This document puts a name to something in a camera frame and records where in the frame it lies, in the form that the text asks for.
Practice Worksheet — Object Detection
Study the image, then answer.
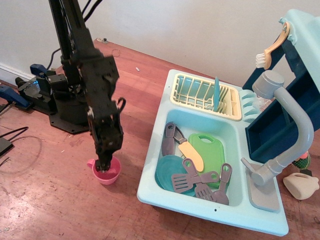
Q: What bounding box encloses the dark blue toy shelf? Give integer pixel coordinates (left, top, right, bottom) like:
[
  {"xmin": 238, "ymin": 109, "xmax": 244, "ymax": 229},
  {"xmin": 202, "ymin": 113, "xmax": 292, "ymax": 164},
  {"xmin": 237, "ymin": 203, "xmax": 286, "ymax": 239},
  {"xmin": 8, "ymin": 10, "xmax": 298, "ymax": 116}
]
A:
[{"xmin": 245, "ymin": 40, "xmax": 320, "ymax": 163}]

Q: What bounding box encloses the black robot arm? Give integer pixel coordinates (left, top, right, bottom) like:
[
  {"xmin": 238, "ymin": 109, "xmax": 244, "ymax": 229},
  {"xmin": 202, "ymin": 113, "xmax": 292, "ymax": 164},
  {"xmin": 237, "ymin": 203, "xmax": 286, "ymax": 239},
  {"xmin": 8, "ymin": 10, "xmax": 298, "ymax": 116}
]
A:
[{"xmin": 49, "ymin": 0, "xmax": 126, "ymax": 172}]

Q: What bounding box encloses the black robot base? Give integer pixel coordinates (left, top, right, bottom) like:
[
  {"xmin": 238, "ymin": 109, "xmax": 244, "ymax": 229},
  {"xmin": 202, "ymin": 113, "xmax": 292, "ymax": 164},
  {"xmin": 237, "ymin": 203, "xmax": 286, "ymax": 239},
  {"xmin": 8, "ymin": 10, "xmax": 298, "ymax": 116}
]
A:
[{"xmin": 48, "ymin": 73, "xmax": 89, "ymax": 135}]

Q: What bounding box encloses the black flat device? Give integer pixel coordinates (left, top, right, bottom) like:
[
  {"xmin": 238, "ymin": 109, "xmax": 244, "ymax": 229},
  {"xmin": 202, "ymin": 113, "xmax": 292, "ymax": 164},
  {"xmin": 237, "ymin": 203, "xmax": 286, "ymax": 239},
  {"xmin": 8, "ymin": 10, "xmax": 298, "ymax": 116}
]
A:
[{"xmin": 0, "ymin": 137, "xmax": 14, "ymax": 157}]

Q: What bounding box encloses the green toy vegetable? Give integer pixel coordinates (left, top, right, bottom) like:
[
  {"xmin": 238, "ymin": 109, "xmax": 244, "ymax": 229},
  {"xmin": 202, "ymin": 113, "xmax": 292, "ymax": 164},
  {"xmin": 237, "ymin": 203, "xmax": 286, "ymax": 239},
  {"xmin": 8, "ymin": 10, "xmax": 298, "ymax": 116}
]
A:
[{"xmin": 292, "ymin": 151, "xmax": 313, "ymax": 177}]

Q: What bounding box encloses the yellow dish rack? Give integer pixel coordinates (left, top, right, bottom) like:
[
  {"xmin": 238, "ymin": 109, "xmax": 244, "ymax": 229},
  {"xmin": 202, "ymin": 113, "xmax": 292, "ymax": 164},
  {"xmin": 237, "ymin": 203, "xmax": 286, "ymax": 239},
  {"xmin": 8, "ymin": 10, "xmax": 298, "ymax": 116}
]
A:
[{"xmin": 170, "ymin": 73, "xmax": 242, "ymax": 121}]

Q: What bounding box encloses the green cutting board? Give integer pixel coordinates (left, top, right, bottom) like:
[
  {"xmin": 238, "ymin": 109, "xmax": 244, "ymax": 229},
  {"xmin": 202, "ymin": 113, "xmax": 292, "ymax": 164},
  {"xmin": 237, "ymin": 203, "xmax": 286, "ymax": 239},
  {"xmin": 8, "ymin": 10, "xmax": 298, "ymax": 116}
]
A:
[{"xmin": 188, "ymin": 133, "xmax": 225, "ymax": 175}]

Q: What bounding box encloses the light blue toy sink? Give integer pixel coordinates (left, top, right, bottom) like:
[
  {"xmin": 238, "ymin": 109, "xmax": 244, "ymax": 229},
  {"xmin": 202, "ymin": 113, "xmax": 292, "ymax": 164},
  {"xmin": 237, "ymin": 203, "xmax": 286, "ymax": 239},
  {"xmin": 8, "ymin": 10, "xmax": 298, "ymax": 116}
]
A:
[{"xmin": 137, "ymin": 69, "xmax": 289, "ymax": 237}]

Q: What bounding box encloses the teal plate in rack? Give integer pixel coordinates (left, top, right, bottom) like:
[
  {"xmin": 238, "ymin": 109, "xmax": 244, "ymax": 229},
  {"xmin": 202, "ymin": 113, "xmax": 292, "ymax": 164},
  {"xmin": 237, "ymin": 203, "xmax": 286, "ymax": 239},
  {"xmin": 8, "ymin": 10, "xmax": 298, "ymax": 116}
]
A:
[{"xmin": 213, "ymin": 76, "xmax": 220, "ymax": 112}]

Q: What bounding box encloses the grey toy ladle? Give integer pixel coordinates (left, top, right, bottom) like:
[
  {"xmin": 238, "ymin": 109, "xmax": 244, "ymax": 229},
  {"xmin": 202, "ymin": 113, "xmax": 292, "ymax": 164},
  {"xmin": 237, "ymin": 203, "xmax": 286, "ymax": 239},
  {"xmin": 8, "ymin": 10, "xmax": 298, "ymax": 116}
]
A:
[{"xmin": 212, "ymin": 163, "xmax": 233, "ymax": 206}]

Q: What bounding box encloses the yellow toy knife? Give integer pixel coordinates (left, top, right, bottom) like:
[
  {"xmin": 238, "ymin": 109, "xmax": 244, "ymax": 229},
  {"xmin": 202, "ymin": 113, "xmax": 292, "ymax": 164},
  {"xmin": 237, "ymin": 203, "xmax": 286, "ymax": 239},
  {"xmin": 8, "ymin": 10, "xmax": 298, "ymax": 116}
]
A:
[{"xmin": 173, "ymin": 125, "xmax": 204, "ymax": 172}]

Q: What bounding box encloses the pink plastic cup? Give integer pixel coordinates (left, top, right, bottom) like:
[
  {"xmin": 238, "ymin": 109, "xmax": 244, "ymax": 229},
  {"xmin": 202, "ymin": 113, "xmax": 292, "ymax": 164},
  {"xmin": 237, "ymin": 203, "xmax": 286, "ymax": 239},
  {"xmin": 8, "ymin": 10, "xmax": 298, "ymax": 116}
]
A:
[{"xmin": 87, "ymin": 156, "xmax": 122, "ymax": 185}]

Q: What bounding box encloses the black cable on floor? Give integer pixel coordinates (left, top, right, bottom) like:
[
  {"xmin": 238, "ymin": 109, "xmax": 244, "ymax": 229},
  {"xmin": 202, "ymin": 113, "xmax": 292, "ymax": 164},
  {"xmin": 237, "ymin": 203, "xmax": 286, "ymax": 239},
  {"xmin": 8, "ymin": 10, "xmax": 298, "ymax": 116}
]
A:
[{"xmin": 0, "ymin": 126, "xmax": 42, "ymax": 175}]

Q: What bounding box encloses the tan dish brush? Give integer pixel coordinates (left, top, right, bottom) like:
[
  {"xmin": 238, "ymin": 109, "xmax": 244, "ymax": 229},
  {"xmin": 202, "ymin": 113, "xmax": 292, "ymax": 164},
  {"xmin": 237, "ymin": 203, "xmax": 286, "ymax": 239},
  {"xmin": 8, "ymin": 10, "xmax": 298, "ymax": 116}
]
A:
[{"xmin": 255, "ymin": 21, "xmax": 291, "ymax": 70}]

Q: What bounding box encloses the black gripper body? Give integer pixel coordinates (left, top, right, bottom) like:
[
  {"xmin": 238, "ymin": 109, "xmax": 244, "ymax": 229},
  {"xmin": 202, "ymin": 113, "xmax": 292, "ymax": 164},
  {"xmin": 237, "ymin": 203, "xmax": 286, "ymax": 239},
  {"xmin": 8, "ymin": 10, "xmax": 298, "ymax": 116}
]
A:
[{"xmin": 87, "ymin": 109, "xmax": 124, "ymax": 163}]

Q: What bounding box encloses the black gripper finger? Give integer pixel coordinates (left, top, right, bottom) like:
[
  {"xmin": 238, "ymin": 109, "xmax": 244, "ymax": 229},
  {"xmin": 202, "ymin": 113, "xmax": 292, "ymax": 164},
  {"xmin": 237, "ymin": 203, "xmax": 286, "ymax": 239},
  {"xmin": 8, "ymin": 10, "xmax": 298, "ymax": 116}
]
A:
[
  {"xmin": 95, "ymin": 158, "xmax": 103, "ymax": 171},
  {"xmin": 102, "ymin": 157, "xmax": 112, "ymax": 172}
]

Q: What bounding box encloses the grey toy faucet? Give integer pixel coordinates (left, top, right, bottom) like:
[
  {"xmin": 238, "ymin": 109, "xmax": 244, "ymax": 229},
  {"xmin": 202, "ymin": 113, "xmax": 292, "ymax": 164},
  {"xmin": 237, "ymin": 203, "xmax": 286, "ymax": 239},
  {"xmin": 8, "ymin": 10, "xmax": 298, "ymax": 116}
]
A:
[{"xmin": 242, "ymin": 70, "xmax": 320, "ymax": 186}]

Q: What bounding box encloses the grey slotted spatula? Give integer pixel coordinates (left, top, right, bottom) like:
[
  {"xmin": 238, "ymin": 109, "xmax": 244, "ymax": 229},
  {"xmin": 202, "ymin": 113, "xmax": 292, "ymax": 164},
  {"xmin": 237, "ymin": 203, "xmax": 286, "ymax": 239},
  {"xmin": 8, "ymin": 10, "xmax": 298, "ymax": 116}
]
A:
[{"xmin": 171, "ymin": 158, "xmax": 198, "ymax": 193}]

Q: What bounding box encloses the teal plate in sink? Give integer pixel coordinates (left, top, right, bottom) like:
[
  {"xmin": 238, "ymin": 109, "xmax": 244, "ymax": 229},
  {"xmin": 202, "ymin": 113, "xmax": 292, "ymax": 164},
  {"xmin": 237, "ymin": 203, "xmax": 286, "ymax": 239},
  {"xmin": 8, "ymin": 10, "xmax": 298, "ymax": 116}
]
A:
[{"xmin": 155, "ymin": 155, "xmax": 187, "ymax": 192}]

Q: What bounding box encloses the blue black clamp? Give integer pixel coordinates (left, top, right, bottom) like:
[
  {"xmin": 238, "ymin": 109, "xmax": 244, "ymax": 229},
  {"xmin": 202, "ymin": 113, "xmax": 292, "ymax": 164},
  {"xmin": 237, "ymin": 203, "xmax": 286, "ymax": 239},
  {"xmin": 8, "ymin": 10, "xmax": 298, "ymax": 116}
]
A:
[{"xmin": 0, "ymin": 63, "xmax": 53, "ymax": 111}]

